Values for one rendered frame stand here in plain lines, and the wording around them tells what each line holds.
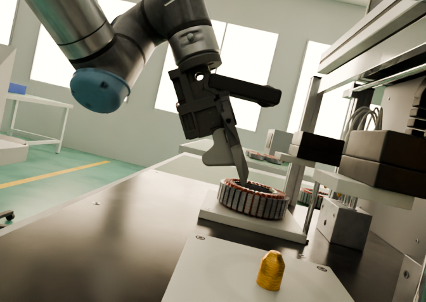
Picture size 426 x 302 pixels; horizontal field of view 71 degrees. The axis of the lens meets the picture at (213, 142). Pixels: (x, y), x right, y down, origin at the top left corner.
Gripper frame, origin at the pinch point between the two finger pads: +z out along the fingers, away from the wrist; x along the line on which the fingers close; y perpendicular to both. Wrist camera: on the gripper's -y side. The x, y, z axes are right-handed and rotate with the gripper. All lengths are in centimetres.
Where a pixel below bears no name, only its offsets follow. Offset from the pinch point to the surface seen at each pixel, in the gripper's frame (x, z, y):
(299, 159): 2.9, -1.0, -8.2
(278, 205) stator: 4.3, 4.5, -3.2
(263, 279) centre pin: 24.9, 4.0, 1.1
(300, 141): 3.1, -3.5, -9.1
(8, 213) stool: -134, 1, 153
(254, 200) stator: 5.5, 2.5, -0.1
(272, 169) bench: -133, 20, -16
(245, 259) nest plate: 20.3, 4.1, 2.3
